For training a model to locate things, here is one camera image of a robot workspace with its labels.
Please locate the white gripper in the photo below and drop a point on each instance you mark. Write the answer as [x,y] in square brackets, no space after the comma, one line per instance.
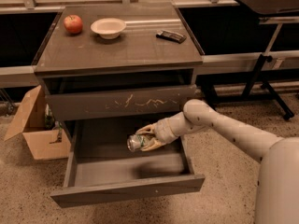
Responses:
[163,130]

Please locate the silver green 7up can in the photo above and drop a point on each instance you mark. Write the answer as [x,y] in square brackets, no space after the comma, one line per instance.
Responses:
[137,142]

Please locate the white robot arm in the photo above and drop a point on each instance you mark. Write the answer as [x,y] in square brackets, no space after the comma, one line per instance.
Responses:
[277,196]

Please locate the open grey drawer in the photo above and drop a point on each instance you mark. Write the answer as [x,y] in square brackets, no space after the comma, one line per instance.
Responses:
[101,168]

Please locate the grey drawer cabinet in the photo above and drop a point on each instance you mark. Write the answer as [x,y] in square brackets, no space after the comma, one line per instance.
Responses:
[85,76]

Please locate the green bottle in box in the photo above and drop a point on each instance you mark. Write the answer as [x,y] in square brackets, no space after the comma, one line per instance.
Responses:
[49,118]

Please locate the white bowl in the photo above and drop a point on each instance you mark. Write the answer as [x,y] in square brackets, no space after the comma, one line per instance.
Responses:
[109,28]

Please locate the cardboard box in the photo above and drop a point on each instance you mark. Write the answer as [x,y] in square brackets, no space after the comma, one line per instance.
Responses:
[29,120]

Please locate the red apple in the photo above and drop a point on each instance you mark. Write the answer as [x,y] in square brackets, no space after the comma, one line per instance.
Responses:
[73,24]

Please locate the black side table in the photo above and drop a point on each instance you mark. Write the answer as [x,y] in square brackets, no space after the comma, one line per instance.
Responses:
[244,44]

